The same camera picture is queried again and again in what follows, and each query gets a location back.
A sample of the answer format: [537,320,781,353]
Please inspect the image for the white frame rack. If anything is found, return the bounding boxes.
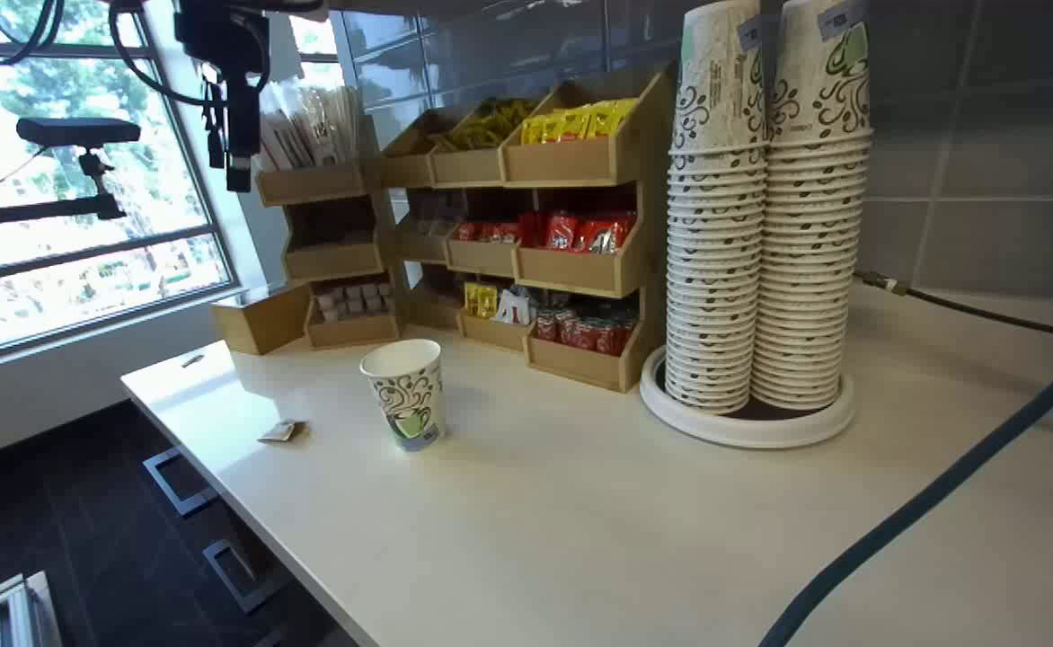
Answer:
[0,570,68,647]

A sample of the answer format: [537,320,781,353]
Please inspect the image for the clear wrapped cutlery packets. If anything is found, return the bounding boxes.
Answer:
[256,78,365,172]

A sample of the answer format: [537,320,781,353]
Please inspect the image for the dark yellow packets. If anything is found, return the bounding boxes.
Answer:
[441,96,539,156]

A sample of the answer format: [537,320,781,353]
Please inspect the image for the small red white packets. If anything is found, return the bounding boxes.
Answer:
[313,280,396,329]

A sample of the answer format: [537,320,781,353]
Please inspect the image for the olive brown packets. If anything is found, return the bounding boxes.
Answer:
[396,115,455,159]

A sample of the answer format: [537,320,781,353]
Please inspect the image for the wide wooden tiered organizer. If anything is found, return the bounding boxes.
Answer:
[374,70,679,395]

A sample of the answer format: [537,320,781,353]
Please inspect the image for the black camera bar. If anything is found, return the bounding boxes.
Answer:
[14,115,142,150]

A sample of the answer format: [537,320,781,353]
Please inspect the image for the small wooden box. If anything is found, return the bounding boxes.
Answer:
[212,280,315,361]

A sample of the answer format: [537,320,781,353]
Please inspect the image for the tall stack of paper cups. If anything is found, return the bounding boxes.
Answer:
[662,0,771,421]
[752,0,876,417]

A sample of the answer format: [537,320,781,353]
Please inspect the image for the grey drawer handle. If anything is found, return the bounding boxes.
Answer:
[139,441,219,522]
[201,531,296,616]

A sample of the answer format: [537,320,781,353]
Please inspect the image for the small yellow tea packets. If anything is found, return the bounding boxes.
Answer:
[461,280,502,324]

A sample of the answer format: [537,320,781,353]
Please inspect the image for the red snack packets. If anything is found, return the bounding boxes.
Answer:
[531,305,640,361]
[448,209,642,260]

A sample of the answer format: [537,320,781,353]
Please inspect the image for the white round cup tray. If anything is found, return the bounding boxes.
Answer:
[635,343,860,458]

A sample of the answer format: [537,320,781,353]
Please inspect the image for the narrow wooden tiered organizer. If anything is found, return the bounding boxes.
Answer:
[252,120,401,355]

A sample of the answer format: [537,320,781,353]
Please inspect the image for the thin black cable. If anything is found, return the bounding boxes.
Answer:
[855,270,1053,348]

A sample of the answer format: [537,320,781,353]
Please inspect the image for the printed paper cup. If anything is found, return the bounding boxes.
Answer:
[356,335,444,458]

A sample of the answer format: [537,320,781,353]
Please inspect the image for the bright yellow packets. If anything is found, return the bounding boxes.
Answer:
[519,96,642,150]

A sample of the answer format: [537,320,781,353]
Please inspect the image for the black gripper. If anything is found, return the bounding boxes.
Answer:
[172,0,272,195]

